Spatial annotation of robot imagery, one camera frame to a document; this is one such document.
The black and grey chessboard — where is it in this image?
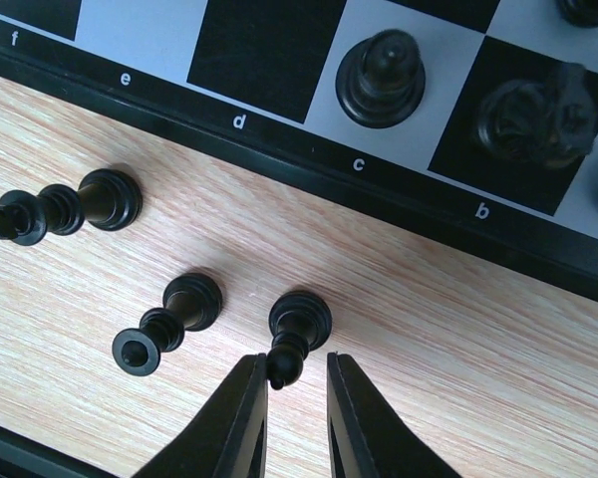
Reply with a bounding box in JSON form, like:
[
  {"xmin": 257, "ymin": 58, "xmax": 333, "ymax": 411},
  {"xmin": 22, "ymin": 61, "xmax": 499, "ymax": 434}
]
[{"xmin": 0, "ymin": 1, "xmax": 598, "ymax": 302}]

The black chess king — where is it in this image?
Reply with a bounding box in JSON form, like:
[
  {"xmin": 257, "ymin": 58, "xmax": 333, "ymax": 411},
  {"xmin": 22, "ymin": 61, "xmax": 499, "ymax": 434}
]
[{"xmin": 0, "ymin": 168, "xmax": 143, "ymax": 246}]

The black chess pawn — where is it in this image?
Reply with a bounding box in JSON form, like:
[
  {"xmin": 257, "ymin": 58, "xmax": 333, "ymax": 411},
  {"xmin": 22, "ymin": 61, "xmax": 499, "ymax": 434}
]
[
  {"xmin": 335, "ymin": 29, "xmax": 426, "ymax": 128},
  {"xmin": 556, "ymin": 0, "xmax": 598, "ymax": 28}
]

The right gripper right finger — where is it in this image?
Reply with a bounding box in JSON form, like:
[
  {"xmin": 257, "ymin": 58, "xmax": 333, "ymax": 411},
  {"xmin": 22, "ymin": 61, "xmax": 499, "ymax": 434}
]
[{"xmin": 327, "ymin": 353, "xmax": 458, "ymax": 478}]

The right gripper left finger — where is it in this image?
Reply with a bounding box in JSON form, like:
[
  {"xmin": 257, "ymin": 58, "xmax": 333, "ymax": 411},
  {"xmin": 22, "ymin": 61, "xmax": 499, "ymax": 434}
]
[{"xmin": 135, "ymin": 354, "xmax": 268, "ymax": 478}]

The black chess piece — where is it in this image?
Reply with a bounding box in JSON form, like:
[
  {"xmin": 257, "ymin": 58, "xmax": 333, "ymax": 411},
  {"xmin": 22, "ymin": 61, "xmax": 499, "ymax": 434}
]
[
  {"xmin": 472, "ymin": 62, "xmax": 598, "ymax": 169},
  {"xmin": 266, "ymin": 290, "xmax": 333, "ymax": 390},
  {"xmin": 112, "ymin": 273, "xmax": 223, "ymax": 376}
]

